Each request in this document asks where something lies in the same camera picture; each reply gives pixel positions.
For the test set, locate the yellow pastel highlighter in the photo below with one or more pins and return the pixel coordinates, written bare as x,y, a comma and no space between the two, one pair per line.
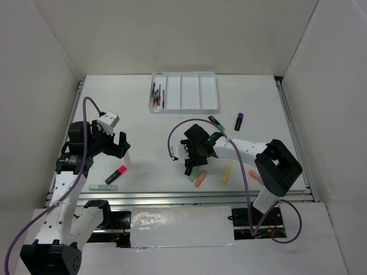
227,171

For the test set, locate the green pastel short highlighter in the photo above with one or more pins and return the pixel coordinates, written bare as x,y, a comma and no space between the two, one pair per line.
194,174

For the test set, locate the white divided plastic tray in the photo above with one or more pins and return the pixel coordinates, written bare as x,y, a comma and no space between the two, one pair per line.
193,93

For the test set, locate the black yellow-capped highlighter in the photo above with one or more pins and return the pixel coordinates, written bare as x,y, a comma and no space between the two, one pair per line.
188,171

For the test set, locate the orange pastel long highlighter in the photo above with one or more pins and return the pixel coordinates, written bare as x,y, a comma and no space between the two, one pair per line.
254,174

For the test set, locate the green pastel long highlighter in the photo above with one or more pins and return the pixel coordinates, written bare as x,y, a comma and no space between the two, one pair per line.
102,187

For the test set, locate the white foil cover panel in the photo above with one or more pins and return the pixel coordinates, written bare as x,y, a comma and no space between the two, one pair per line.
169,227

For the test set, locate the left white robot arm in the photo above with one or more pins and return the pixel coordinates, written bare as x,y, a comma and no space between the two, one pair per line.
57,247

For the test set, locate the aluminium table frame rails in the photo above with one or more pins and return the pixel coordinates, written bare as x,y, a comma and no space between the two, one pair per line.
153,178

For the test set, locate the black green-capped highlighter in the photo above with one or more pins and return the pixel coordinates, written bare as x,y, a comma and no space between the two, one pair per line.
216,122

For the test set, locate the red gel pen with grip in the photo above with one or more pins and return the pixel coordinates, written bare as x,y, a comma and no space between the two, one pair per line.
155,100

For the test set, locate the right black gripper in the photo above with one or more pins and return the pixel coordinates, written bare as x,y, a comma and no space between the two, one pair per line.
192,161

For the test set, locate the black purple-capped highlighter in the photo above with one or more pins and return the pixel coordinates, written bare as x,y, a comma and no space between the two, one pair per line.
239,121

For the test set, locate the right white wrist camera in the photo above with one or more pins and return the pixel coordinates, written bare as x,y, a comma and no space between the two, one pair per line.
178,152

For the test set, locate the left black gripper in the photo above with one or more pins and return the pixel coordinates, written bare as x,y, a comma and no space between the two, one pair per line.
113,149

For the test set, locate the black pink-capped highlighter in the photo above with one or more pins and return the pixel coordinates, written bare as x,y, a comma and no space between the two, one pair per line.
121,170

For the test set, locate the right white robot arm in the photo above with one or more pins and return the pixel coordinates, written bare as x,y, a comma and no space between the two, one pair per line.
277,167

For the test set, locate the orange pastel short highlighter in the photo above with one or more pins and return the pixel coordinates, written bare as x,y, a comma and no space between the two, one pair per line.
200,178

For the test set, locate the pink pastel highlighter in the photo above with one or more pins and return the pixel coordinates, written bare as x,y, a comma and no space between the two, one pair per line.
127,159

